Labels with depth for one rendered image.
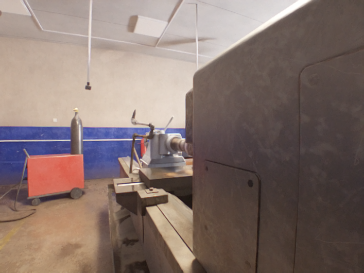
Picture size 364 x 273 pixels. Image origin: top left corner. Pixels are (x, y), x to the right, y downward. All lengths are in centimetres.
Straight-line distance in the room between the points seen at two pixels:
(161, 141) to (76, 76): 437
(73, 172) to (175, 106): 329
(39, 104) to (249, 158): 530
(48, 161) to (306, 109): 367
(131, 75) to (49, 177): 325
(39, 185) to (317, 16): 377
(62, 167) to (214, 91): 354
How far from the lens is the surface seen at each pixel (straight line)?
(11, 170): 565
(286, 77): 26
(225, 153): 34
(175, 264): 58
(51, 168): 375
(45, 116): 538
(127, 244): 147
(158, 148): 129
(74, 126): 389
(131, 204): 99
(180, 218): 76
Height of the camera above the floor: 116
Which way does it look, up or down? 1 degrees down
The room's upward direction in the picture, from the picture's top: straight up
